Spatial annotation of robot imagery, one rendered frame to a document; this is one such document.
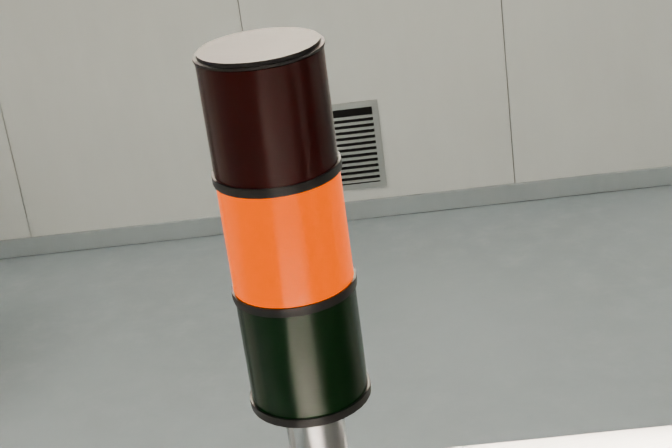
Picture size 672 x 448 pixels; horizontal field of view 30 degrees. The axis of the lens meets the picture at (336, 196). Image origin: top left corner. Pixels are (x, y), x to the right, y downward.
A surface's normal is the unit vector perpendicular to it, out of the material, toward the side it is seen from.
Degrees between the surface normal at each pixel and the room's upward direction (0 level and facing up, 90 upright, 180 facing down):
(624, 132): 90
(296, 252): 90
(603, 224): 0
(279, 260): 90
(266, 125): 90
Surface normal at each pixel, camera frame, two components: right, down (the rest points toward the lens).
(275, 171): 0.07, 0.37
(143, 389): -0.12, -0.92
